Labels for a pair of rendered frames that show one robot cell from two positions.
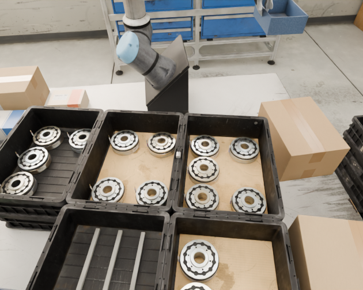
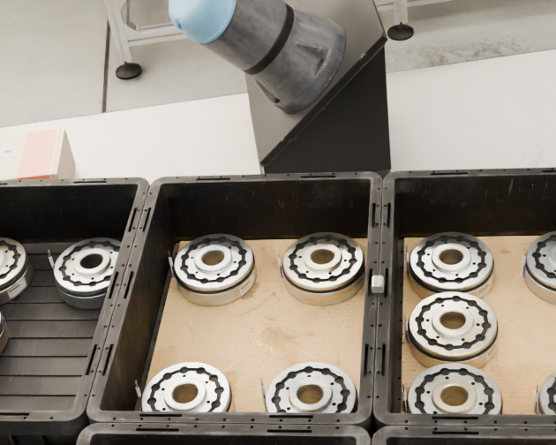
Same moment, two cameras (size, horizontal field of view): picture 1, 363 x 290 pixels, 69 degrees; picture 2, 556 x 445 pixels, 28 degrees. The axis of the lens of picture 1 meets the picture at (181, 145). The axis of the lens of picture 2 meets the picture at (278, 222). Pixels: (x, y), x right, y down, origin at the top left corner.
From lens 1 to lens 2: 0.44 m
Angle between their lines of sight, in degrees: 8
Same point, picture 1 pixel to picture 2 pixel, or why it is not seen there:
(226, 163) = (517, 308)
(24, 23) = not seen: outside the picture
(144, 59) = (254, 27)
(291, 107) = not seen: outside the picture
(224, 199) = (518, 404)
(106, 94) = (127, 141)
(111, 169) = (184, 345)
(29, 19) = not seen: outside the picture
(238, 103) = (551, 140)
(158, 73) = (296, 64)
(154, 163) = (305, 322)
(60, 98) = not seen: outside the picture
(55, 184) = (30, 394)
